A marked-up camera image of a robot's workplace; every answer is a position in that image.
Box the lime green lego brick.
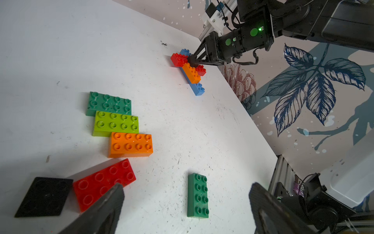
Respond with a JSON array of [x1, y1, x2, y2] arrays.
[[92, 111, 139, 137]]

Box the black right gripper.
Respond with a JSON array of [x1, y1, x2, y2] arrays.
[[188, 6, 274, 66]]

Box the dark green lego brick top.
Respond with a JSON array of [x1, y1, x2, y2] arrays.
[[86, 92, 131, 117]]

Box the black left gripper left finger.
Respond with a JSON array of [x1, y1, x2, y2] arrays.
[[61, 183, 125, 234]]

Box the orange lego brick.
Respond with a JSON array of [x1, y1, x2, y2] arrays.
[[182, 62, 201, 84], [108, 132, 153, 158]]

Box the red lego brick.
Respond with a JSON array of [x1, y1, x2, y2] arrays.
[[73, 159, 136, 212], [195, 64, 206, 77], [170, 53, 188, 67]]

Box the purple candy packet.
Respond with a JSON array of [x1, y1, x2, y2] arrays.
[[293, 175, 304, 197]]

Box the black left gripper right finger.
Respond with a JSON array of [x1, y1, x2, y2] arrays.
[[249, 182, 314, 234]]

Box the black small lego brick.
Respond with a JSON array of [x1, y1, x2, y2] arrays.
[[15, 177, 73, 217]]

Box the blue lego brick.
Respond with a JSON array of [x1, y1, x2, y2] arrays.
[[180, 67, 205, 96], [180, 49, 191, 57]]

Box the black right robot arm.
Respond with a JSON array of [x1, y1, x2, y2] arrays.
[[189, 0, 374, 66]]

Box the orange lego brick in stack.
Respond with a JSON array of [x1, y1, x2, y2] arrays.
[[108, 132, 153, 158]]

